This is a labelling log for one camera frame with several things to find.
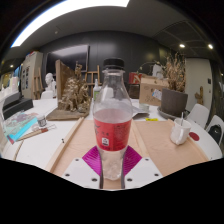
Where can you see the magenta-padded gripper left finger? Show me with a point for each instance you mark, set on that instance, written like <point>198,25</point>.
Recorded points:
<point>81,173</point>

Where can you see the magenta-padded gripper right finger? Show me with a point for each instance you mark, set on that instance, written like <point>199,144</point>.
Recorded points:
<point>143,171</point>

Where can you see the clear red-labelled drink bottle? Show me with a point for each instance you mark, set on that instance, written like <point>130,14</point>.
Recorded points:
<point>112,130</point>

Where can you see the tan wooden drawing board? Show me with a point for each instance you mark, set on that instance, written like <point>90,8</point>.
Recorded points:
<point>156,146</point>

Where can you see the yellow tag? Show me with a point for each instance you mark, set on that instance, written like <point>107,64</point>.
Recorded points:
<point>151,119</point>

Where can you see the white ceramic mug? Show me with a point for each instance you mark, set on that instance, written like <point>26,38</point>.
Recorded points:
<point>180,132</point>

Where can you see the grey plant saucer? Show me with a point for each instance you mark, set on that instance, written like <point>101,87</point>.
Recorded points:
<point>163,114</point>

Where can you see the wooden paint brush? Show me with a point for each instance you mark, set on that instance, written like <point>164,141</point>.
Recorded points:
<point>33,133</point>

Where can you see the small white cup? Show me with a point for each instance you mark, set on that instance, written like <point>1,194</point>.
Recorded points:
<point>144,107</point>

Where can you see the small paint jar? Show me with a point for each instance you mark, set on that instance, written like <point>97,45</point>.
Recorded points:
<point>42,121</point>

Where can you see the metal spoon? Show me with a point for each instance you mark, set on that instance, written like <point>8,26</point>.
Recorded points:
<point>182,118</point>

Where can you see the grey pot with dried plant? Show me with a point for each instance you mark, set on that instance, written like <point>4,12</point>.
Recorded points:
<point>173,101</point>

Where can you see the brown cardboard box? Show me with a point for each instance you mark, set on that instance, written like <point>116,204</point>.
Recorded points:
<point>148,91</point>

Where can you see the small pale green bottle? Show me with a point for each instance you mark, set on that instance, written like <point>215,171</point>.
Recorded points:
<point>96,91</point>

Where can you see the wooden figure sculpture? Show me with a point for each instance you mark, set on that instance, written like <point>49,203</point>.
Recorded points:
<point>199,96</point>

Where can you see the black boxes stack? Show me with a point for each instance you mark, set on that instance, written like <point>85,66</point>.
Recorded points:
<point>16,105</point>

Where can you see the red box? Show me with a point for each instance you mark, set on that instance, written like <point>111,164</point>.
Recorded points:
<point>135,77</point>

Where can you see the small white plaster bust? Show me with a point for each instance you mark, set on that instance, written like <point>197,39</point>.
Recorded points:
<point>50,81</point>

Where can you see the wooden easel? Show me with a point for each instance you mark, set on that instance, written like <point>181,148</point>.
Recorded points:
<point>92,72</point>
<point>37,83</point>

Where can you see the tall white plaster statue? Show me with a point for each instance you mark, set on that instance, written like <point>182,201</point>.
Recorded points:
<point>156,70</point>

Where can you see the round ceiling spotlight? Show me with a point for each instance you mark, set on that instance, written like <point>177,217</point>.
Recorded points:
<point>210,46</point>
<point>182,45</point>

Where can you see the long ceiling light strip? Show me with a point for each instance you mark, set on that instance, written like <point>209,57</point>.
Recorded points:
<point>66,8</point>

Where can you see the small dark wall switch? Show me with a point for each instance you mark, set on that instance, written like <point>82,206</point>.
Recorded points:
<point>209,81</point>

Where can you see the dark wall screen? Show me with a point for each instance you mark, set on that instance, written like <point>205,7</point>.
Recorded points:
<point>66,56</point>

